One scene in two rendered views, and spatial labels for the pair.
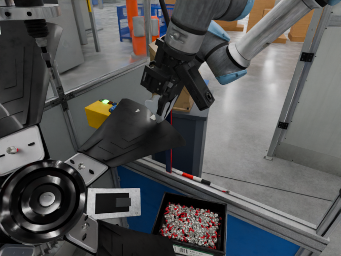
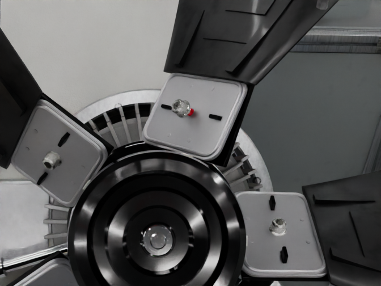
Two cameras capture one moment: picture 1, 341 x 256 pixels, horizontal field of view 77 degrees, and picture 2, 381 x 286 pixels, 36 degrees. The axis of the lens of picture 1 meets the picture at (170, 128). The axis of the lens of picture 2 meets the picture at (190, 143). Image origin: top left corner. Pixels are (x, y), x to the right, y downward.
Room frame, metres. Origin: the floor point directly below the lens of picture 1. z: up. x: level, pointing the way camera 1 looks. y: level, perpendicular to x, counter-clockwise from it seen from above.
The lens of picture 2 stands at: (0.06, -0.05, 1.51)
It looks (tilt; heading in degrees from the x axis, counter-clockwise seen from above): 37 degrees down; 54
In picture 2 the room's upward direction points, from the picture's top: 4 degrees clockwise
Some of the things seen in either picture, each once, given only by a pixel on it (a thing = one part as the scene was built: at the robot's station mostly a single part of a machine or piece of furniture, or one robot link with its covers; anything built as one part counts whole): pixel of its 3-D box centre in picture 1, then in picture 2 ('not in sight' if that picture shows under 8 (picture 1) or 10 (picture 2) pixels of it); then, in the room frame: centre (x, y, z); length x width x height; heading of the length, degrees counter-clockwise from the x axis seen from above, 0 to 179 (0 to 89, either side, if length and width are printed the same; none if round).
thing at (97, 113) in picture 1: (109, 117); not in sight; (0.77, 0.26, 1.02); 0.16 x 0.10 x 0.11; 60
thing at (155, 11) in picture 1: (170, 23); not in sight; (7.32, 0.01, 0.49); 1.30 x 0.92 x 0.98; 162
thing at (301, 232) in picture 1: (192, 186); not in sight; (0.58, -0.09, 0.82); 0.90 x 0.04 x 0.08; 60
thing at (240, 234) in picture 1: (188, 237); not in sight; (0.58, -0.09, 0.45); 0.82 x 0.02 x 0.66; 60
